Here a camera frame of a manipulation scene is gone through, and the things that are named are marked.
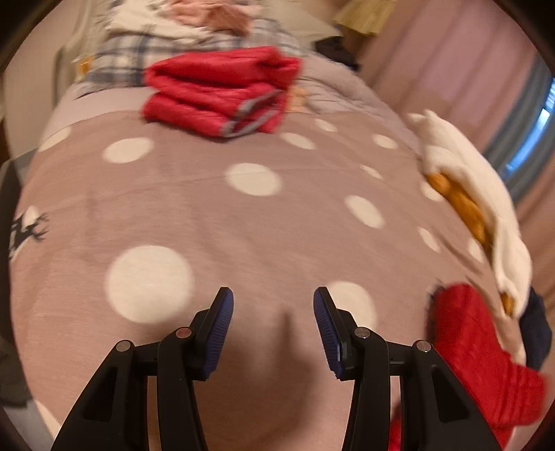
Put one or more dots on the blue curtain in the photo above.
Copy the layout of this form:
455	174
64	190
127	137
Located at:
520	125

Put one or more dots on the navy blue garment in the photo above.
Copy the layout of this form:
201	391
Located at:
537	329

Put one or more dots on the white printed cloth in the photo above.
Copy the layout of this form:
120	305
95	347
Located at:
138	17

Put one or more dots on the pink cloth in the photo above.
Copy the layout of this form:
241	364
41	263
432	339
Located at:
217	13

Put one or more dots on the grey quilt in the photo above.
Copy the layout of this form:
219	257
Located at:
347	91

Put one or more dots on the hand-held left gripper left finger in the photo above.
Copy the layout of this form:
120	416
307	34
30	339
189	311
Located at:
223	321

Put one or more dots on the yellow cloth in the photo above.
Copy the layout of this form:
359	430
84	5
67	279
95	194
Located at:
360	17

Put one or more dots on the pink polka dot blanket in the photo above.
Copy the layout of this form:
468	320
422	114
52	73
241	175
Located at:
260	238

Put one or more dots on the white fleece garment orange lining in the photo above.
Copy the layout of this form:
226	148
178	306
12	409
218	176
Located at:
468	173

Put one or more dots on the folded red puffer jacket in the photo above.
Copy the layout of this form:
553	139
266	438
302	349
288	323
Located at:
217	86

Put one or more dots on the dark garment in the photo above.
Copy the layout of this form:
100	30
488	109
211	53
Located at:
338	52

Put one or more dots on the red puffer jacket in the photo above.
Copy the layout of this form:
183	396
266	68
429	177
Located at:
217	86
472	347

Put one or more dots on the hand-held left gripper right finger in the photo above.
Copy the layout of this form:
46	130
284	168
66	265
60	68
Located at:
324	329

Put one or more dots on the pink curtain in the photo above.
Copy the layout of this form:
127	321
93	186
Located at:
535	234
446	56

